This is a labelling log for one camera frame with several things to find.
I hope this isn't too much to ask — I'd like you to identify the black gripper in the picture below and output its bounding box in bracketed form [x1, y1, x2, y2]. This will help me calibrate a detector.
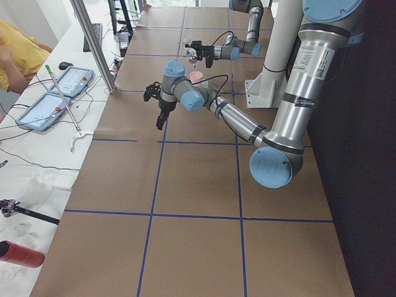
[184, 43, 215, 61]
[156, 98, 176, 131]

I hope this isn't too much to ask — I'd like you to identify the glass sauce bottle steel cap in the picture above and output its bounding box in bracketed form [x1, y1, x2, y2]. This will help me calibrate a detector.
[183, 38, 197, 68]

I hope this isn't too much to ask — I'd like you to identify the pink plastic cup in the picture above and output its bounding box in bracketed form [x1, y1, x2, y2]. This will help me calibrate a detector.
[189, 71, 203, 84]

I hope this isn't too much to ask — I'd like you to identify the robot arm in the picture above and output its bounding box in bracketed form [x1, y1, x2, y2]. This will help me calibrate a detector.
[144, 1, 366, 188]
[184, 1, 264, 68]

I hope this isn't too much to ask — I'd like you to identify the white digital kitchen scale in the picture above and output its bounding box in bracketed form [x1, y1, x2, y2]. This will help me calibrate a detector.
[200, 80, 209, 88]

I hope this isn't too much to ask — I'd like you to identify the upper blue teach pendant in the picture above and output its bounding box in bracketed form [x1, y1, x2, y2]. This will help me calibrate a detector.
[57, 66, 94, 98]

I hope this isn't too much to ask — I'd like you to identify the blue teach pendant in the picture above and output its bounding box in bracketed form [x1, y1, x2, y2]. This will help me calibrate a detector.
[16, 92, 71, 131]
[57, 66, 94, 98]

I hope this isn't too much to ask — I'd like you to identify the black keyboard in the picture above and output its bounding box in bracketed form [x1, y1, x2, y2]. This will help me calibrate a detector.
[82, 23, 103, 53]

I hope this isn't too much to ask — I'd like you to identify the black computer mouse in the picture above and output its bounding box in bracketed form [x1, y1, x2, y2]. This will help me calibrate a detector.
[58, 61, 73, 71]

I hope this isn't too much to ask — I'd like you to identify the lower blue teach pendant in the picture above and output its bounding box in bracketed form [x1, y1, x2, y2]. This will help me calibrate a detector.
[16, 92, 71, 131]

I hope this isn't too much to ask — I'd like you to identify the metal rod green tip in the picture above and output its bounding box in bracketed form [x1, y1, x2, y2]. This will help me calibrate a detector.
[45, 64, 83, 137]

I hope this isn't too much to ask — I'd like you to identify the person in yellow shirt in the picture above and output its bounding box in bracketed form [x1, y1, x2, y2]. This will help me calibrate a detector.
[1, 20, 52, 94]

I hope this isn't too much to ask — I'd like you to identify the black tripod tool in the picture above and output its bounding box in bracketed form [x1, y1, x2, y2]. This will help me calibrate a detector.
[1, 199, 60, 225]

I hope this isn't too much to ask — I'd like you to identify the red cylinder bottle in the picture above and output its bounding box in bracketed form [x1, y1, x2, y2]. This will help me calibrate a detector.
[1, 241, 45, 268]

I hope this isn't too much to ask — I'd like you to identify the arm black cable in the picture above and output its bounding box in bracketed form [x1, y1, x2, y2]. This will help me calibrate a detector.
[191, 74, 229, 103]

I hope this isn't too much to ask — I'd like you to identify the white pedestal column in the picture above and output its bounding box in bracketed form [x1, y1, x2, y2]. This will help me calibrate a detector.
[245, 0, 303, 108]

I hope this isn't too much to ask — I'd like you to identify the aluminium frame post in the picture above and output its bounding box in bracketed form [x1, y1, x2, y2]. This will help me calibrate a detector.
[71, 0, 116, 94]

